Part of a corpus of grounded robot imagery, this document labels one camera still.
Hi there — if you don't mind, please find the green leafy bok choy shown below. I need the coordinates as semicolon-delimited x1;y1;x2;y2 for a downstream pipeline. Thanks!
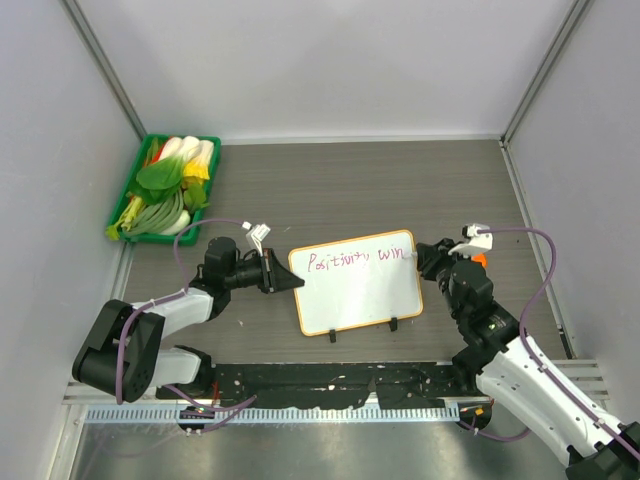
129;156;184;205

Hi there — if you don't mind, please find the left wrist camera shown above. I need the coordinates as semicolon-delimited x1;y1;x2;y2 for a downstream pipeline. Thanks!
242;221;271;256

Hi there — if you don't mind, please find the white radish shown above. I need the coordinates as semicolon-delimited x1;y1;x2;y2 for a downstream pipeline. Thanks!
160;210;191;236

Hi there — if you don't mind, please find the green long beans bundle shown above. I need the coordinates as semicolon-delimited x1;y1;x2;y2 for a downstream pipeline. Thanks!
122;192;184;237

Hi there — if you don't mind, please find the yellow framed whiteboard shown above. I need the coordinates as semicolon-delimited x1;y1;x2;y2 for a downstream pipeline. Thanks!
288;229;424;337

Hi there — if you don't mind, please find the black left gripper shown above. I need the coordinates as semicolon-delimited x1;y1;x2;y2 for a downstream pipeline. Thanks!
225;248;303;294

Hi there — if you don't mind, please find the orange round toy fruit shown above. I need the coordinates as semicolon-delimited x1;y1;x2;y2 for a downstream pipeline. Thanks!
471;254;488;268

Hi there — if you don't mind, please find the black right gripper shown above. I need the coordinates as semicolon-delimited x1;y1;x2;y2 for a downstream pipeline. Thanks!
416;237;473;319

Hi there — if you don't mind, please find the green plastic crate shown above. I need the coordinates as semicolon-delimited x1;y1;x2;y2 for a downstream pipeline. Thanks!
105;134;221;244

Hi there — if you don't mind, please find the yellow flower vegetable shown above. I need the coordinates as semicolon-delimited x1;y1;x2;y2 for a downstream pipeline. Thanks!
182;156;210;189

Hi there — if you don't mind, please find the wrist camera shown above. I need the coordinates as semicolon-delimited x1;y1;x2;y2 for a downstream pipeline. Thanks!
242;221;271;256
448;223;493;258

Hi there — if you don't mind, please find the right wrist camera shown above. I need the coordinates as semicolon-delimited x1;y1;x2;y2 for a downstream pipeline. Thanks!
448;223;493;258

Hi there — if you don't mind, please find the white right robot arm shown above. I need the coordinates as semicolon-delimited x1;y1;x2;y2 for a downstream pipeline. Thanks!
416;238;639;479

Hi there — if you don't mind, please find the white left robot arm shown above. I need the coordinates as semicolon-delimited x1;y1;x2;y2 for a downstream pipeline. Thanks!
72;237;304;403

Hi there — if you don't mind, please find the slotted cable duct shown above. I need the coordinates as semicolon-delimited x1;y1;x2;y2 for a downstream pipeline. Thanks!
85;403;460;425

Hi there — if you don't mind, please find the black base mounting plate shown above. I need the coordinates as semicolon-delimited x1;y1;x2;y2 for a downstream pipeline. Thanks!
177;362;481;410

